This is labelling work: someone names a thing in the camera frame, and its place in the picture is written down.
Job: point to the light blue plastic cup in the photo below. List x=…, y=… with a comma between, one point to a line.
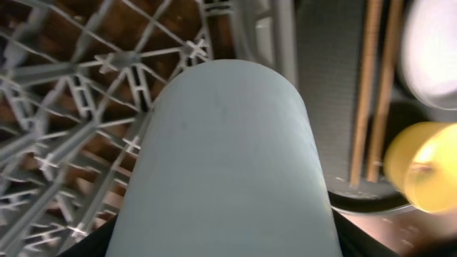
x=227, y=167

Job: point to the grey plastic dishwasher rack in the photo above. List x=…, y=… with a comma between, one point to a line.
x=79, y=82

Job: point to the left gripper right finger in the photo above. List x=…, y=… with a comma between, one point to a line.
x=356, y=243

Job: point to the white round plate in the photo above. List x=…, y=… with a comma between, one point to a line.
x=427, y=61

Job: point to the wooden chopstick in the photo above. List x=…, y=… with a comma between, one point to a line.
x=387, y=71
x=365, y=82

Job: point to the round black serving tray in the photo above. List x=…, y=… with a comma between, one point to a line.
x=329, y=41

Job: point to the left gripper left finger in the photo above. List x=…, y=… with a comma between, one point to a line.
x=95, y=244

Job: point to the yellow bowl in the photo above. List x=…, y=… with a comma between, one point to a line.
x=433, y=142

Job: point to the brown food scraps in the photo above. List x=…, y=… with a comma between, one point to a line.
x=421, y=169

